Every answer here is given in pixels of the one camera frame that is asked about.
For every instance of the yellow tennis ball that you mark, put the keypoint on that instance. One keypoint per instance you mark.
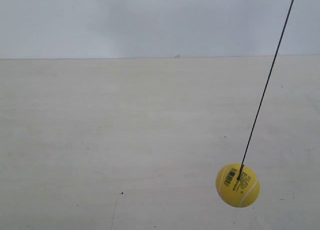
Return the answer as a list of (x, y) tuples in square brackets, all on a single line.
[(237, 187)]

